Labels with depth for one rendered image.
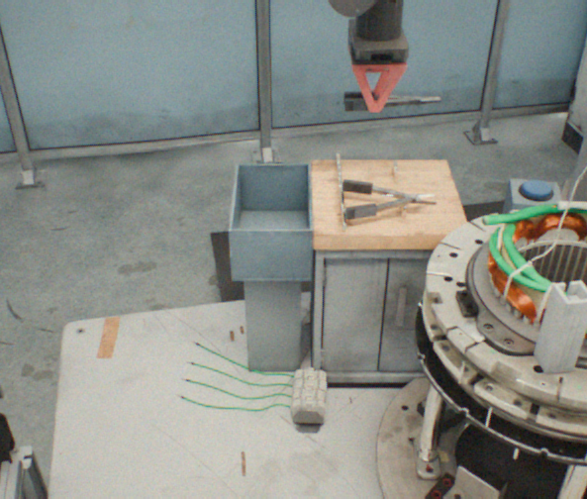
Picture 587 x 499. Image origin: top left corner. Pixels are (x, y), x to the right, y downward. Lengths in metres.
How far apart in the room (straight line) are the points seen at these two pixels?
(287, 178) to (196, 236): 1.70
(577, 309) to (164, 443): 0.61
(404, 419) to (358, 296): 0.19
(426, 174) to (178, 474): 0.54
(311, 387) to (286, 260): 0.20
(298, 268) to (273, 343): 0.17
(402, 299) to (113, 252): 1.85
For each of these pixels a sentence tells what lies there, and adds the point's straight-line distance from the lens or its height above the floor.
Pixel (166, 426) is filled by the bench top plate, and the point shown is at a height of 0.78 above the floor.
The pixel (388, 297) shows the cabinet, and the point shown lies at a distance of 1.00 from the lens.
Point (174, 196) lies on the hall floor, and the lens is 3.00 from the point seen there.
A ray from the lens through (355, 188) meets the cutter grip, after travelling 0.97.
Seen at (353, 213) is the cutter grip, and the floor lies 1.09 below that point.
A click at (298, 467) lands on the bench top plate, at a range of 1.02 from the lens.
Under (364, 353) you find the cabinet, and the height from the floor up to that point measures 0.84.
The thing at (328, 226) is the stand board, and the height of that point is 1.07.
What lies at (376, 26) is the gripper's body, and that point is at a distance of 0.91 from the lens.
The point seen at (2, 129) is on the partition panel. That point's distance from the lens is 3.16.
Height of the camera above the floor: 1.60
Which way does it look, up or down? 37 degrees down
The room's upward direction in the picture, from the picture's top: straight up
